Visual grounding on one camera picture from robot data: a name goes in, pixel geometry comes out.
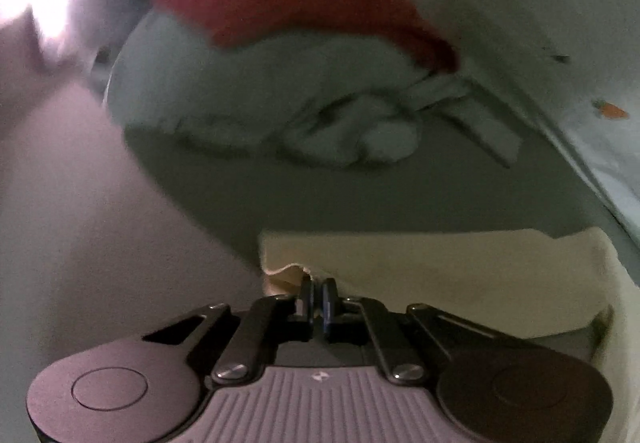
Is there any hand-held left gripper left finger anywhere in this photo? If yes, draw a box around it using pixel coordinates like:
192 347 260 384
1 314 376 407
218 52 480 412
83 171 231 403
143 278 316 384

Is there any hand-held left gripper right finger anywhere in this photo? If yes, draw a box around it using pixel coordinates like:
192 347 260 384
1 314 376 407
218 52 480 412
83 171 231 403
322 278 502 383

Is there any cream garment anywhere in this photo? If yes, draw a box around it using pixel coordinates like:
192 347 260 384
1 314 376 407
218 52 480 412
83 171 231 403
259 225 640 443

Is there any grey-blue garment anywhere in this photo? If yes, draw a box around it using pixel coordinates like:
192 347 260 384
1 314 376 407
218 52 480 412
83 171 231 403
102 13 526 170

